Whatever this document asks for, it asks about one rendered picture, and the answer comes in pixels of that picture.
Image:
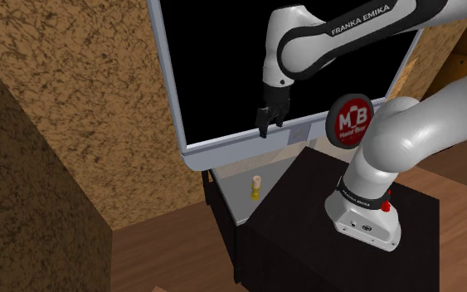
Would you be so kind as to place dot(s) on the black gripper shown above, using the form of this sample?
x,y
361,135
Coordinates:
x,y
276,97

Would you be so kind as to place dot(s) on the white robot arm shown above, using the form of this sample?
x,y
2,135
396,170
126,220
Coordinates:
x,y
403,133

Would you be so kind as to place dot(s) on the yellow candlestick with beige candle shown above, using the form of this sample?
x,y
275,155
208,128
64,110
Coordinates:
x,y
256,190

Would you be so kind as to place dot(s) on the silver framed black screen television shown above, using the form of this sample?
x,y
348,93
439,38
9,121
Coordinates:
x,y
217,72

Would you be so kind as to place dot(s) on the red round disc black rim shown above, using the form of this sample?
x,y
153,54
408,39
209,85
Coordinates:
x,y
344,121

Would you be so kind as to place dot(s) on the black cabinet with grey top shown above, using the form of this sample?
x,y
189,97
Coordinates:
x,y
237,194

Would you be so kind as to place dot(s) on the black robot stand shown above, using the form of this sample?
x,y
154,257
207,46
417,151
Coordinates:
x,y
297,226

